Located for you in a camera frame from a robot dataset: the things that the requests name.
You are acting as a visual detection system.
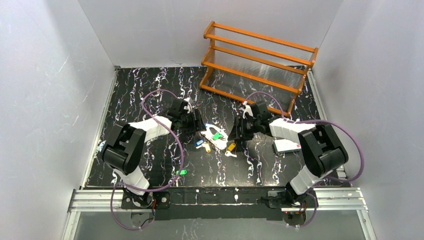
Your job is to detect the blue tag key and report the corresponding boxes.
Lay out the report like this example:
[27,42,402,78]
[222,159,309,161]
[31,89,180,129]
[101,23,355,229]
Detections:
[194,139,205,149]

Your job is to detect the green tag key near edge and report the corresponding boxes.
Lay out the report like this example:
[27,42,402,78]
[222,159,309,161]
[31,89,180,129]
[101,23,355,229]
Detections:
[175,169,188,180]

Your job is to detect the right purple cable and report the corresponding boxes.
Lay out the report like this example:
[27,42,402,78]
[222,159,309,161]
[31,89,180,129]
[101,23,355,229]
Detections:
[244,91,365,228]

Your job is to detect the aluminium front rail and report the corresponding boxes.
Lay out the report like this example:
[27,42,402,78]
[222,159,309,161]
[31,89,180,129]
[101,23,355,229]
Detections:
[68,187,368,212]

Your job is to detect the orange two-tier rack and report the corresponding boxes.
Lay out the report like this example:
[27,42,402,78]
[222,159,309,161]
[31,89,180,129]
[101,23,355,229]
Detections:
[199,21,319,117]

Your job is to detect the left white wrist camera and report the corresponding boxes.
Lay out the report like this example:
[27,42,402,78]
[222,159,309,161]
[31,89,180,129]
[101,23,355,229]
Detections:
[183,97,193,113]

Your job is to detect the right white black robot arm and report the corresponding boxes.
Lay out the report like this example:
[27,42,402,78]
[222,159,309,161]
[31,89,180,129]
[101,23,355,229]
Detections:
[228,101,349,203]

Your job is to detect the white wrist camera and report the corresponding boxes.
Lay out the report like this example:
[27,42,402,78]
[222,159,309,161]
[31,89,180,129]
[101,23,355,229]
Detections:
[183,97,193,113]
[241,100,253,119]

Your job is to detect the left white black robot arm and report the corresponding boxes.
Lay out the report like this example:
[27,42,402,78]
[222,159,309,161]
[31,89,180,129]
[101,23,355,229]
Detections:
[100,98,206,197]

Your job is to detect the purple cable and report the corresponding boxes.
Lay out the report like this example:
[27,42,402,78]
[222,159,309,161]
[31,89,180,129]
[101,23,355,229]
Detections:
[109,89,185,232]
[244,91,365,228]

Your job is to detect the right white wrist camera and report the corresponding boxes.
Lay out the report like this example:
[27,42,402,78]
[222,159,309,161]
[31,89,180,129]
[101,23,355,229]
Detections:
[241,100,253,119]

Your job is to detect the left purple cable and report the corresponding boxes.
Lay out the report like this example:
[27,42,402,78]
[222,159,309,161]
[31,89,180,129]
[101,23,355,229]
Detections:
[109,89,185,232]

